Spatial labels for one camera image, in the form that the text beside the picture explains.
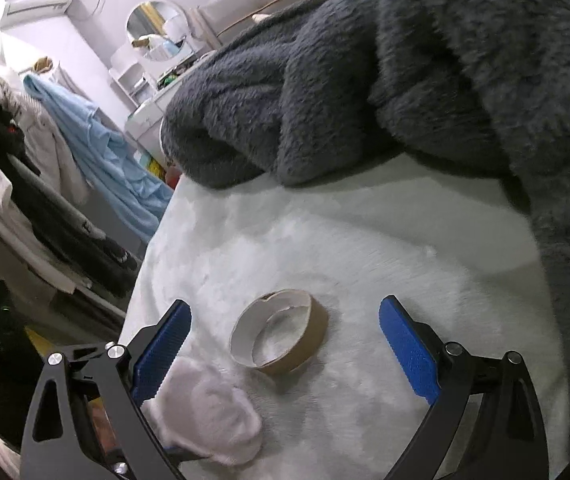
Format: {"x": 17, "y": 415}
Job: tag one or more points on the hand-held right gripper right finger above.
{"x": 407, "y": 350}

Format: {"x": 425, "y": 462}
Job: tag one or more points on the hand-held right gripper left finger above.
{"x": 162, "y": 350}

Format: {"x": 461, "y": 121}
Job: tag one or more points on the white fluffy earmuffs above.
{"x": 205, "y": 405}

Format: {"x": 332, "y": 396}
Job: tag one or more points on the brown cardboard tape core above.
{"x": 310, "y": 340}

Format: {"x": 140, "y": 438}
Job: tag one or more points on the light blue hanging garment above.
{"x": 110, "y": 170}

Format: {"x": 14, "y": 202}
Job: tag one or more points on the beige hanging jacket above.
{"x": 55, "y": 155}

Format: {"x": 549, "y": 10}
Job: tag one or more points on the white vanity table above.
{"x": 145, "y": 110}

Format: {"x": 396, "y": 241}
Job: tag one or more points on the dark grey fluffy blanket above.
{"x": 365, "y": 85}

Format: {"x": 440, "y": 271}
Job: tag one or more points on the round mirror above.
{"x": 157, "y": 30}

